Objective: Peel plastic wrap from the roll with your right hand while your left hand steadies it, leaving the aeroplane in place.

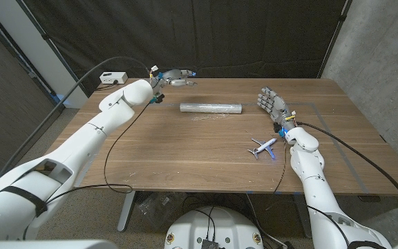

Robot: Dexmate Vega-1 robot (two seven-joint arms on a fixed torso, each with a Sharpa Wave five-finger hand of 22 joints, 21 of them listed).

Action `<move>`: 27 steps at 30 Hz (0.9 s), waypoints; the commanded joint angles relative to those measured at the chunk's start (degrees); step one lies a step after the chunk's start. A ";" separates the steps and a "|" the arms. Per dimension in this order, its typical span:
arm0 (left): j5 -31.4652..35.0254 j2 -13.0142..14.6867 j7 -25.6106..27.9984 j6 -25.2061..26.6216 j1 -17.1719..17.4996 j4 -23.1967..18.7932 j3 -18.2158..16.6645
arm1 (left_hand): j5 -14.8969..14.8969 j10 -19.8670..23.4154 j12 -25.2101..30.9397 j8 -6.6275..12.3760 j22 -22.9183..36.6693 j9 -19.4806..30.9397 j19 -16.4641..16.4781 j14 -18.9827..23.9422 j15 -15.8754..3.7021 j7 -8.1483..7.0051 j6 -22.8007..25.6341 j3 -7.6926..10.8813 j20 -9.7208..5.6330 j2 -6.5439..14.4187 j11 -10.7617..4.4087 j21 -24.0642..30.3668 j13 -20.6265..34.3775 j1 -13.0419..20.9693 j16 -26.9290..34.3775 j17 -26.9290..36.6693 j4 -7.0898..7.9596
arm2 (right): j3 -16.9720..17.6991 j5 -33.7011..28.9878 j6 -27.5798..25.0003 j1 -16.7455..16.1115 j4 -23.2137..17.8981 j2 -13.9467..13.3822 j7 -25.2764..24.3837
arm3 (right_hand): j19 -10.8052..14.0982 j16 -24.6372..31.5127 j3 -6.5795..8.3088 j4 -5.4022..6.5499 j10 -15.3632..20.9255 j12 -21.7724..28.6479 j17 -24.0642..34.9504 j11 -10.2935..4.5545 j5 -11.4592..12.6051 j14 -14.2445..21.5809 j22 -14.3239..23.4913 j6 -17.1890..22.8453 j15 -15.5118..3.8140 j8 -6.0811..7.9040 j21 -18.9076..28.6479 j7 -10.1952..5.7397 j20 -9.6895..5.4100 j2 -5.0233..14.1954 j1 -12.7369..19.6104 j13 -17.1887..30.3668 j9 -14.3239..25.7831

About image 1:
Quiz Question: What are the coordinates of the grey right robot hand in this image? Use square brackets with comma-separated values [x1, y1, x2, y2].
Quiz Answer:
[256, 86, 296, 131]

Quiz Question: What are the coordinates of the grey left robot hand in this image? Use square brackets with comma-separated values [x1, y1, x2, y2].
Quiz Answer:
[149, 68, 198, 92]

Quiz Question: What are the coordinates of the silver foil roll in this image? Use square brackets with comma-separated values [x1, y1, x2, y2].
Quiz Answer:
[179, 102, 243, 115]

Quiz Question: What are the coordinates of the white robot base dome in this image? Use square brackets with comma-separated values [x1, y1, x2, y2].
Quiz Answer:
[164, 206, 265, 249]

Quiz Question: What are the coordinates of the white toy aeroplane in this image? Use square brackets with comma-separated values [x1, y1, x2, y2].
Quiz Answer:
[247, 137, 278, 160]

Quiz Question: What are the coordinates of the black backdrop curtain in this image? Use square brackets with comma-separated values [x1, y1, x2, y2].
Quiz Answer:
[15, 0, 354, 98]

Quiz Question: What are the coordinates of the white power outlet box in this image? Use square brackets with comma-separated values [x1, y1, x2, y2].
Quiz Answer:
[99, 71, 129, 85]

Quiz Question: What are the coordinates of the black backdrop stand pole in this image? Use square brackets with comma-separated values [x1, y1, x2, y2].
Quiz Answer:
[15, 0, 91, 98]
[318, 0, 354, 79]

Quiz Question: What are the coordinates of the grey table leg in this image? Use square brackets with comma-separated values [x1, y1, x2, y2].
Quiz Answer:
[292, 194, 313, 239]
[117, 190, 137, 232]

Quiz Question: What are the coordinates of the clear plastic bag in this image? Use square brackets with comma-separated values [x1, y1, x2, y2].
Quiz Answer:
[137, 192, 179, 231]

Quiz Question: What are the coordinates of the black box on base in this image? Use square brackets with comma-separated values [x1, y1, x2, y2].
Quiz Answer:
[200, 238, 220, 249]

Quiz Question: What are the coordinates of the white robot chest cover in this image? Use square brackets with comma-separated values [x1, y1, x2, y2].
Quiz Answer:
[0, 239, 119, 249]

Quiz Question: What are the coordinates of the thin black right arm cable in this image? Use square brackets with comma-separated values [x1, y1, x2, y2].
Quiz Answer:
[273, 137, 288, 195]

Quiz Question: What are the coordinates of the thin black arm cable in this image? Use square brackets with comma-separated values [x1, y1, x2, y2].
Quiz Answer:
[45, 102, 151, 205]
[273, 137, 288, 195]

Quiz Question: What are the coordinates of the black power cord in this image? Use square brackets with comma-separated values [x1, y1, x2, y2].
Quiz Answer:
[95, 80, 120, 92]

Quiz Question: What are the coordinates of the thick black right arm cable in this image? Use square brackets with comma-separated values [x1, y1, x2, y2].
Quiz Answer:
[296, 120, 398, 240]

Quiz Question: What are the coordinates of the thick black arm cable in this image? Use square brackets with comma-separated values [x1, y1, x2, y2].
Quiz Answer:
[296, 120, 398, 240]
[0, 55, 151, 183]

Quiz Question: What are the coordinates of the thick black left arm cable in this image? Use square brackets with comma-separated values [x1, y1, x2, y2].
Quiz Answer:
[0, 55, 151, 183]

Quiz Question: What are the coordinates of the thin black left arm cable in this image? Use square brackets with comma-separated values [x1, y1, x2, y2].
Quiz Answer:
[45, 102, 151, 205]

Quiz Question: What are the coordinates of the white floor cable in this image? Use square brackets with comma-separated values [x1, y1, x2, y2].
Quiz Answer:
[245, 193, 285, 248]

